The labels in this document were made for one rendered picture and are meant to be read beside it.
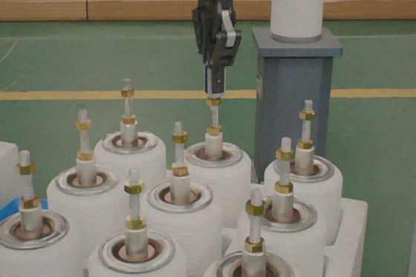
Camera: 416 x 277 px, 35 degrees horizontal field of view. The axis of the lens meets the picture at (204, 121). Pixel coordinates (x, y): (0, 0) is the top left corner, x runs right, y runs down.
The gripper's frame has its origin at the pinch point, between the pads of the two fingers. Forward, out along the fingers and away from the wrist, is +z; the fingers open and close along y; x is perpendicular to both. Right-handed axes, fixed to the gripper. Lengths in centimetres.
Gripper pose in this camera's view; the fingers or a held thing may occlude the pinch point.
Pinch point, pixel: (215, 79)
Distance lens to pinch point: 82.1
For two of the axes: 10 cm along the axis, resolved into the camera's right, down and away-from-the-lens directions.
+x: -9.6, 1.1, -2.6
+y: -2.8, -3.6, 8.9
